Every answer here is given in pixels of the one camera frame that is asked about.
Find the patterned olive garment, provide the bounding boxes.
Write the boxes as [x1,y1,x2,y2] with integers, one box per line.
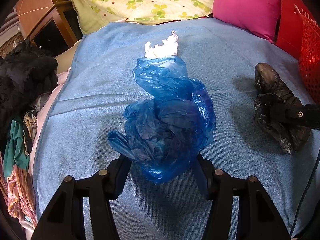
[23,110,38,154]

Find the teal garment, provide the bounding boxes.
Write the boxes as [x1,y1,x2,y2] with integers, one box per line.
[4,117,30,178]

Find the red paper shopping bag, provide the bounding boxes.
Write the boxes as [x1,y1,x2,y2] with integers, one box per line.
[275,0,320,59]

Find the wooden cabinet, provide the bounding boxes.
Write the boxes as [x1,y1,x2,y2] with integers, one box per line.
[15,0,83,48]

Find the pink pillow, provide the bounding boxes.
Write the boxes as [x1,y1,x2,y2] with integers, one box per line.
[212,0,282,44]

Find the clover print quilt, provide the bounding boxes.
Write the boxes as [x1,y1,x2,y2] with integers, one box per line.
[59,0,224,34]

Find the blue plastic bag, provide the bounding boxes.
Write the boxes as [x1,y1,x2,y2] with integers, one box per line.
[108,56,216,184]

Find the striped orange cloth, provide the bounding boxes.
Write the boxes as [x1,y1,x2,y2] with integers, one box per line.
[6,165,38,220]

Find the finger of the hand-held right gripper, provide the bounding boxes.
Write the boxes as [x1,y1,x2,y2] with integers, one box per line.
[269,104,320,131]

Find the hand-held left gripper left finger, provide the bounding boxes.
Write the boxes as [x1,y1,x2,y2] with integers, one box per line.
[31,154,133,240]

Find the black plastic bag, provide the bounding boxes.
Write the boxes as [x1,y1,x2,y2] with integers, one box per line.
[253,62,312,155]

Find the red plastic mesh basket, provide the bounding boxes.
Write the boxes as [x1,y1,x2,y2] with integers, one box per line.
[298,12,320,105]

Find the blue blanket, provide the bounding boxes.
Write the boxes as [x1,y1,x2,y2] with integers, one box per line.
[32,19,320,240]

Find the beige pillow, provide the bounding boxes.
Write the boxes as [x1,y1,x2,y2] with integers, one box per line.
[54,46,75,74]

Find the black garment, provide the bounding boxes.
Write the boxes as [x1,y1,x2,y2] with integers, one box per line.
[0,41,58,110]

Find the white tissue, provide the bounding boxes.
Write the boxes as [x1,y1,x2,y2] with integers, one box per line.
[144,30,180,58]

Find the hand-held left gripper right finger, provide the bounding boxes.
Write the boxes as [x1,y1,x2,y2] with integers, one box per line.
[192,152,292,240]

